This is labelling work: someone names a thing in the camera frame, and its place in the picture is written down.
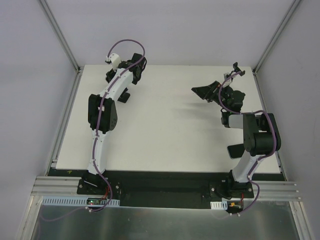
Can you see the black round-base clamp phone stand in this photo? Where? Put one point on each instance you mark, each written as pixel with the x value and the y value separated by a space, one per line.
pixel 237 70

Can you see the front aluminium rail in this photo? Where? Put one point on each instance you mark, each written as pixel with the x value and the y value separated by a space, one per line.
pixel 67 186

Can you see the left aluminium frame post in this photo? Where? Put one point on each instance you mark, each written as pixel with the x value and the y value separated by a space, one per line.
pixel 59 34

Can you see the right white slotted cable duct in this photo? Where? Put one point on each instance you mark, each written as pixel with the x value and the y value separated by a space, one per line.
pixel 219 205

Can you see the right aluminium frame post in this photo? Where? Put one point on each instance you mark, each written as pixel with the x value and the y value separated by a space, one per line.
pixel 277 34

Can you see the black smartphone right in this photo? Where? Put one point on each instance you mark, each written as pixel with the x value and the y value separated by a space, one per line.
pixel 236 151

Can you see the white slotted cable duct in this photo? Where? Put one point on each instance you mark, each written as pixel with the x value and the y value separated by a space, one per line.
pixel 219 205
pixel 68 201

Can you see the aluminium frame post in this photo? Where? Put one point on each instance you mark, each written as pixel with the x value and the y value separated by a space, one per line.
pixel 277 34
pixel 59 34

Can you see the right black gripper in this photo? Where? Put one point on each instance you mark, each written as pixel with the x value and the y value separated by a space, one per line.
pixel 213 91

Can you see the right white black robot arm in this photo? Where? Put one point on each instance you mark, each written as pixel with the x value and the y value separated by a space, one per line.
pixel 261 138

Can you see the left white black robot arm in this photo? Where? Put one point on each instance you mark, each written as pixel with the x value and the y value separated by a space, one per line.
pixel 103 117

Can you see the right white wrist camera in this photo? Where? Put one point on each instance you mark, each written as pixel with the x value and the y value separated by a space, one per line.
pixel 228 78

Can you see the black folding phone stand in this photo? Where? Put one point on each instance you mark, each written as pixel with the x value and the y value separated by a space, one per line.
pixel 124 96

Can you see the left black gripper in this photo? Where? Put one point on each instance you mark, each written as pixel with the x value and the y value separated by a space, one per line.
pixel 136 69

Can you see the left white slotted cable duct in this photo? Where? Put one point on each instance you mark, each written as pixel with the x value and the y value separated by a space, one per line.
pixel 68 201

